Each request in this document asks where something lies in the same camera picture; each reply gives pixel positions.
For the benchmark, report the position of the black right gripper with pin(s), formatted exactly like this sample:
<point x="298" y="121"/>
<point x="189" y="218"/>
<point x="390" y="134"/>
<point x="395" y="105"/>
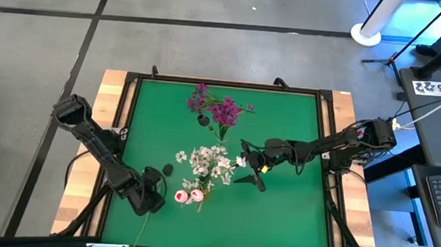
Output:
<point x="269" y="152"/>

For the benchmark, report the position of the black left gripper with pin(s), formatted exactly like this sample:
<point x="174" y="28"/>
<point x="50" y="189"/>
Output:
<point x="147" y="196"/>

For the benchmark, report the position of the dark purple artificial tulip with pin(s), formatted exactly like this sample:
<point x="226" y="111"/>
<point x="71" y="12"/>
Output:
<point x="203" y="120"/>
<point x="167" y="169"/>

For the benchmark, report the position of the pink artificial tulip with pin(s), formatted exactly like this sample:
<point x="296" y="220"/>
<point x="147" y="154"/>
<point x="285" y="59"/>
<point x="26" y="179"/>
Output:
<point x="181" y="196"/>
<point x="197" y="194"/>

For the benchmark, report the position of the white artificial flower bunch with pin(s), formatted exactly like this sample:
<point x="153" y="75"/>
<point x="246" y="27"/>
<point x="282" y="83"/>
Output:
<point x="217" y="164"/>
<point x="181" y="156"/>

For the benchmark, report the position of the yellow embossed glass vase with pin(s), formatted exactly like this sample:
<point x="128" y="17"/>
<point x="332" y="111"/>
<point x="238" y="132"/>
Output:
<point x="204" y="192"/>

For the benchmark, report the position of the purple artificial flower bunch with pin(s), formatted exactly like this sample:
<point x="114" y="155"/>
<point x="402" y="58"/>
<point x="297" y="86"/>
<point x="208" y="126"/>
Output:
<point x="197" y="98"/>
<point x="225" y="114"/>

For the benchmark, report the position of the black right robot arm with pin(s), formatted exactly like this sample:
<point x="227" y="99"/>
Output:
<point x="339" y="143"/>

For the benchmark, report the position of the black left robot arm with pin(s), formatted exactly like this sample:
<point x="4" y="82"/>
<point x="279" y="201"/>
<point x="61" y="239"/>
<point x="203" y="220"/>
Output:
<point x="98" y="146"/>

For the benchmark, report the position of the clear glass vase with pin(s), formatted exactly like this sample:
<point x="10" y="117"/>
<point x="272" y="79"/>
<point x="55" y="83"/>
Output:
<point x="223" y="133"/>

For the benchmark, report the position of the green table mat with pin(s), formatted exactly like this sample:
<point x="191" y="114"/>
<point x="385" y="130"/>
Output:
<point x="277" y="205"/>

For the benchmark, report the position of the blue desk leg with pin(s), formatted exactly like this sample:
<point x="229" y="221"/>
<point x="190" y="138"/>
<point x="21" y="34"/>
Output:
<point x="413" y="199"/>

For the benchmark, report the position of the black tripod stand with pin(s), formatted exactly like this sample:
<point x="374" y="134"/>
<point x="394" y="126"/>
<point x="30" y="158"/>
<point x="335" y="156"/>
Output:
<point x="394" y="59"/>

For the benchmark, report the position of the black desk with keyboard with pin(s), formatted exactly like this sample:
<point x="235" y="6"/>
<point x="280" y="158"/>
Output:
<point x="430" y="239"/>

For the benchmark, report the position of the white pole with round base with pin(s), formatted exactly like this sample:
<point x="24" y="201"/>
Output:
<point x="371" y="29"/>

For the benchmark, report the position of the white printed label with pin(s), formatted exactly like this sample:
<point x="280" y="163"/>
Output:
<point x="431" y="88"/>

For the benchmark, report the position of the black table frame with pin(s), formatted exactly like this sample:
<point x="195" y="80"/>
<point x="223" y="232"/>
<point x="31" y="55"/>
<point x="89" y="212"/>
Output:
<point x="227" y="82"/>

